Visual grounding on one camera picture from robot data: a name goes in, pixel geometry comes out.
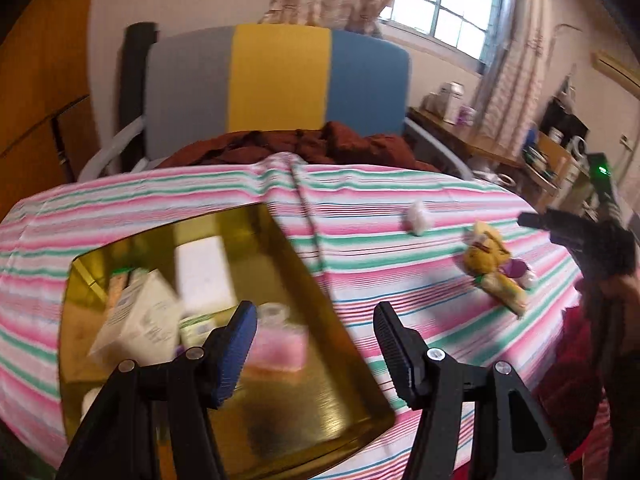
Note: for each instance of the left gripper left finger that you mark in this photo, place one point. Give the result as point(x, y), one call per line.
point(226, 350)

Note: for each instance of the purple white small toy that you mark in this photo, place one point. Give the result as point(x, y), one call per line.
point(520, 272)

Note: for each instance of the small green box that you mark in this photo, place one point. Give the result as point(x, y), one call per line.
point(195, 329)

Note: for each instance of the wooden wardrobe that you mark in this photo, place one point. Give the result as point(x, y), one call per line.
point(47, 127)

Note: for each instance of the gold rectangular tray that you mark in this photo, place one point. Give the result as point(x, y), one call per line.
point(152, 422)

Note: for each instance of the right hand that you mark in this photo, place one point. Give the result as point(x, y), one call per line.
point(612, 309)

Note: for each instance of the small white plastic bag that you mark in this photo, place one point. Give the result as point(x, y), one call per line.
point(418, 218)

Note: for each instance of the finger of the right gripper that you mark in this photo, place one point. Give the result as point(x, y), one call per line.
point(545, 219)

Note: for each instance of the pink fluffy item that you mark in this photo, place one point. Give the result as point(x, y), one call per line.
point(282, 348)

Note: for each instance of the striped pink green bedsheet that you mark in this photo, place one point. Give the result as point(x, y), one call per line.
point(346, 223)

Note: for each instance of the yellow plush toy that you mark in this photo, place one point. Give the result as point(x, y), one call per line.
point(486, 250)

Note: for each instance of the beige cardboard box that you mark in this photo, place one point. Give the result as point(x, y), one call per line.
point(144, 325)

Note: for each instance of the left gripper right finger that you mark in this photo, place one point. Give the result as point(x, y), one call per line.
point(403, 351)

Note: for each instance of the window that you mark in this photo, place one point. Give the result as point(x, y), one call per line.
point(467, 29)

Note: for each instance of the cracker packet green label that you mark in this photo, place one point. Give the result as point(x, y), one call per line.
point(507, 291)

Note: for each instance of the white box on desk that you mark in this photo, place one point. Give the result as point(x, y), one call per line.
point(446, 102)

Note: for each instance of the white soap bar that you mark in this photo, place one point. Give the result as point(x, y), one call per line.
point(203, 277)

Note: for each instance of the grey yellow blue chair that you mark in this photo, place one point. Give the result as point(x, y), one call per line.
point(193, 86)

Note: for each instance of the dark red blanket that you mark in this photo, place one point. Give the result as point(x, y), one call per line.
point(333, 144)

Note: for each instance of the wooden desk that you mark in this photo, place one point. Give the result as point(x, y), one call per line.
point(465, 141)

